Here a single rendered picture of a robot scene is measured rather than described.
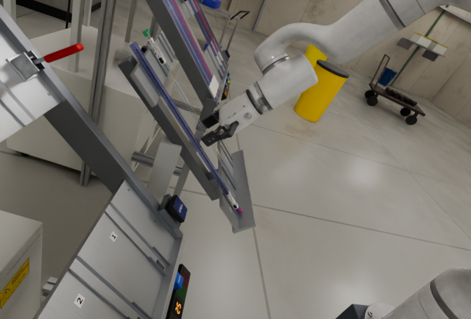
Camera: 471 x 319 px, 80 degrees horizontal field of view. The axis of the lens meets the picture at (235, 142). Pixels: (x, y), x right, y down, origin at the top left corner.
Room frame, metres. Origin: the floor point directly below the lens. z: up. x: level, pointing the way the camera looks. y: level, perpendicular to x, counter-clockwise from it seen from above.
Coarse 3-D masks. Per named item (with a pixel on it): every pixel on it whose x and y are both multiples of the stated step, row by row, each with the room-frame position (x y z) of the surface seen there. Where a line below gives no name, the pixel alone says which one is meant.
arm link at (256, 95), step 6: (252, 84) 0.69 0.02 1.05; (252, 90) 0.66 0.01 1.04; (258, 90) 0.66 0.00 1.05; (252, 96) 0.65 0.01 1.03; (258, 96) 0.65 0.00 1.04; (258, 102) 0.65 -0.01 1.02; (264, 102) 0.66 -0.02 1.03; (258, 108) 0.66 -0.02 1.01; (264, 108) 0.65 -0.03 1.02; (270, 108) 0.66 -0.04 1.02
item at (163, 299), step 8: (176, 240) 0.42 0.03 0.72; (184, 240) 0.43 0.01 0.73; (176, 248) 0.40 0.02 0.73; (176, 256) 0.38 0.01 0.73; (176, 264) 0.36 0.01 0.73; (168, 272) 0.35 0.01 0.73; (176, 272) 0.35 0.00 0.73; (168, 280) 0.33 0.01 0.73; (168, 288) 0.31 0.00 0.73; (160, 296) 0.30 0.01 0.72; (168, 296) 0.30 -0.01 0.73; (160, 304) 0.28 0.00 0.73; (168, 304) 0.29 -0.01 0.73; (160, 312) 0.27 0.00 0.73
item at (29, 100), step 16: (0, 32) 0.36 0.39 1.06; (0, 48) 0.34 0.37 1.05; (16, 48) 0.37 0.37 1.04; (0, 64) 0.33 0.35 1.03; (0, 80) 0.31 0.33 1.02; (16, 80) 0.33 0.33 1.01; (32, 80) 0.36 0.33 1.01; (0, 96) 0.29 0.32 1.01; (16, 96) 0.32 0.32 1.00; (32, 96) 0.34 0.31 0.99; (48, 96) 0.37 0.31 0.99; (0, 112) 0.28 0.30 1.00; (16, 112) 0.30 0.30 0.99; (32, 112) 0.32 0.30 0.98; (0, 128) 0.26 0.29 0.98; (16, 128) 0.28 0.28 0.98
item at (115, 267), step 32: (128, 192) 0.39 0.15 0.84; (96, 224) 0.29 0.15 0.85; (128, 224) 0.34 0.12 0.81; (160, 224) 0.42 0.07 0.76; (96, 256) 0.25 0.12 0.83; (128, 256) 0.30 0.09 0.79; (160, 256) 0.36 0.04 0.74; (64, 288) 0.19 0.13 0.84; (96, 288) 0.22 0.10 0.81; (128, 288) 0.26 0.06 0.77; (160, 288) 0.31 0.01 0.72
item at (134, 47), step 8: (136, 48) 0.49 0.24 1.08; (136, 56) 0.49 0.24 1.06; (144, 56) 0.50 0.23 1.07; (144, 64) 0.49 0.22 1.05; (152, 72) 0.50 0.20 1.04; (152, 80) 0.50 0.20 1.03; (160, 88) 0.51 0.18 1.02; (168, 96) 0.52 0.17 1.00; (168, 104) 0.51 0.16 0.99; (176, 112) 0.52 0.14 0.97; (184, 120) 0.54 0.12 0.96; (184, 128) 0.53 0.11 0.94; (192, 136) 0.53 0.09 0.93; (200, 152) 0.54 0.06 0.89; (208, 160) 0.55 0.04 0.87; (208, 168) 0.55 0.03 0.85; (216, 176) 0.56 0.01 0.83; (224, 184) 0.58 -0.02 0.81; (224, 192) 0.57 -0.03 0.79
